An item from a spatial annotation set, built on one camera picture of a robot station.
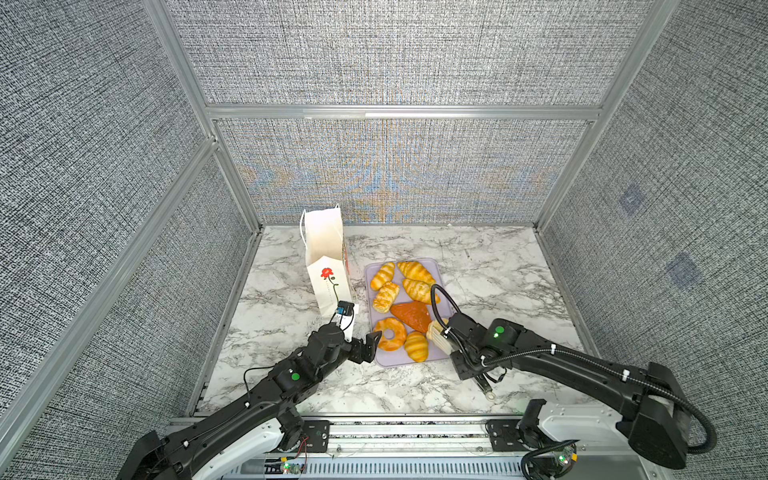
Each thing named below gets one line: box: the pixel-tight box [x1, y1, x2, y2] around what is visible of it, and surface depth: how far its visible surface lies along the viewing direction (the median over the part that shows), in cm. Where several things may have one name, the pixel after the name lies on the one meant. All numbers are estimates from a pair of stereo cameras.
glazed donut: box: [374, 317, 406, 351], surface depth 91 cm
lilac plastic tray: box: [365, 259, 453, 367], surface depth 94 cm
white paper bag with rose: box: [299, 204, 355, 317], surface depth 87 cm
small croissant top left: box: [370, 262, 395, 291], surface depth 103 cm
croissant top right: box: [397, 261, 437, 285], surface depth 102 cm
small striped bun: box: [404, 331, 429, 363], surface depth 88 cm
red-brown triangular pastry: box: [391, 301, 431, 333], surface depth 93 cm
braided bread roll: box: [372, 281, 400, 314], surface depth 97 cm
